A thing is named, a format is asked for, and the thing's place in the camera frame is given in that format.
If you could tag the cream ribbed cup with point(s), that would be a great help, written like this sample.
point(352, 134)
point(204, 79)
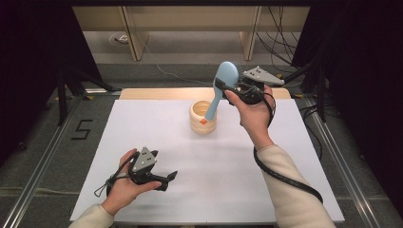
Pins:
point(198, 125)

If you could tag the wooden table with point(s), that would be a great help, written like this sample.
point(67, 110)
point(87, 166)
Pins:
point(158, 94)

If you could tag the light blue hairbrush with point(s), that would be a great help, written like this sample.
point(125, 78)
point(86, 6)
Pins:
point(228, 74)

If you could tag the black metal stand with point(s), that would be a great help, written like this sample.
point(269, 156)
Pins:
point(320, 95)
point(63, 91)

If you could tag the white board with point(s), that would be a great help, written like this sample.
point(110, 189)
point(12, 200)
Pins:
point(202, 177)

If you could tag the metal floor rail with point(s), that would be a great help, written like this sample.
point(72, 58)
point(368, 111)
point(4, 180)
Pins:
point(345, 171)
point(34, 180)

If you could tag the beige wooden shelf frame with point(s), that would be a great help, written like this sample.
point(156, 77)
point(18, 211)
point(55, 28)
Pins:
point(190, 17)

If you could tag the person's left hand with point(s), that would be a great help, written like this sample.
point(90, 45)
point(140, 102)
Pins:
point(123, 190)

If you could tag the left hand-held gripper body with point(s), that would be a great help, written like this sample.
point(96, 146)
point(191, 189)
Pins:
point(145, 160)

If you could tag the round floor outlet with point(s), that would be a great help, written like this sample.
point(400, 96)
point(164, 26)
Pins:
point(119, 38)

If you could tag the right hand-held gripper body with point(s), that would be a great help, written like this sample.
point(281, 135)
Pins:
point(261, 76)

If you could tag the person's right hand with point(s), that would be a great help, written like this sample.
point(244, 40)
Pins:
point(255, 117)

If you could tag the black curtain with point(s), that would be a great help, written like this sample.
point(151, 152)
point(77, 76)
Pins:
point(364, 79)
point(31, 63)

